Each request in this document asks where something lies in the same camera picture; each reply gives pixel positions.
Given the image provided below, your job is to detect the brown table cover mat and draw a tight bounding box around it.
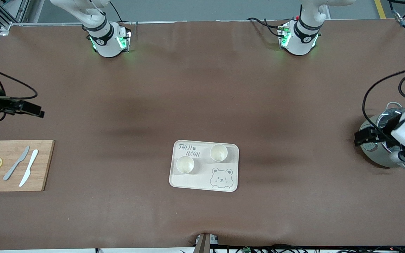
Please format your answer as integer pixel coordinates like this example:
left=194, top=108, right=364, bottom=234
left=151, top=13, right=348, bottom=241
left=0, top=19, right=405, bottom=251

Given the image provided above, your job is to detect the white IKEA cup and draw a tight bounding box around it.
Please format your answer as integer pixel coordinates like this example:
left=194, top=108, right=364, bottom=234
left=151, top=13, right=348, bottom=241
left=210, top=144, right=229, bottom=163
left=175, top=156, right=195, bottom=175

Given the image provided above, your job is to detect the white plastic knife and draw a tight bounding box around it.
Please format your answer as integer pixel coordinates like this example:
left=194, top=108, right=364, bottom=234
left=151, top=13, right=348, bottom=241
left=19, top=149, right=39, bottom=187

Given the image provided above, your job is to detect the black cable at arm base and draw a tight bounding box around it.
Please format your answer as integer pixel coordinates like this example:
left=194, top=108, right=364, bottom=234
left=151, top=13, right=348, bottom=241
left=247, top=17, right=284, bottom=38

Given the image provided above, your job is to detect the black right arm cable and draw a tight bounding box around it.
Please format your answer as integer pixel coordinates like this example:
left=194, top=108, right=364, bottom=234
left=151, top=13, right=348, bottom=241
left=0, top=60, right=38, bottom=122

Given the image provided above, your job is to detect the glass pot lid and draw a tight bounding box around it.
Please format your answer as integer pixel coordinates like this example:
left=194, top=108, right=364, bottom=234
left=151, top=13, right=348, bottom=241
left=376, top=107, right=405, bottom=148

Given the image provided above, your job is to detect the cream tray with bear print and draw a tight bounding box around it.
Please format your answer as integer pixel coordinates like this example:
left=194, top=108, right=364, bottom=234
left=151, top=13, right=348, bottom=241
left=169, top=141, right=240, bottom=193

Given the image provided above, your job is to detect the wooden cutting board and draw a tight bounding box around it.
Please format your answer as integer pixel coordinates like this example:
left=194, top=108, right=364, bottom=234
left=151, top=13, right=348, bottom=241
left=0, top=140, right=55, bottom=192

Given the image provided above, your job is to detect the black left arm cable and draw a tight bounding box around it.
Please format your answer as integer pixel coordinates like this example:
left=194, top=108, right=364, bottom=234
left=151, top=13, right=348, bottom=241
left=362, top=68, right=405, bottom=141

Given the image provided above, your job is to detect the grey electric cooking pot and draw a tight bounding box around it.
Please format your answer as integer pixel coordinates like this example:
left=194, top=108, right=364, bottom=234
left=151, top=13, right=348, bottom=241
left=358, top=102, right=405, bottom=172

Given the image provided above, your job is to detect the grey metal bracket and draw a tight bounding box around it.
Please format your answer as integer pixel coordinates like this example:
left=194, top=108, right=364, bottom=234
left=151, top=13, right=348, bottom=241
left=194, top=233, right=219, bottom=253

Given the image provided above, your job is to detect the grey plastic knife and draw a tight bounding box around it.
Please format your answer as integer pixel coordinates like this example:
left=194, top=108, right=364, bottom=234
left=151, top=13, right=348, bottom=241
left=3, top=146, right=30, bottom=181

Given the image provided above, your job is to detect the aluminium frame post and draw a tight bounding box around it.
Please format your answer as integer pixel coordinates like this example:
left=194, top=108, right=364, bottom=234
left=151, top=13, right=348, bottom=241
left=0, top=0, right=45, bottom=37

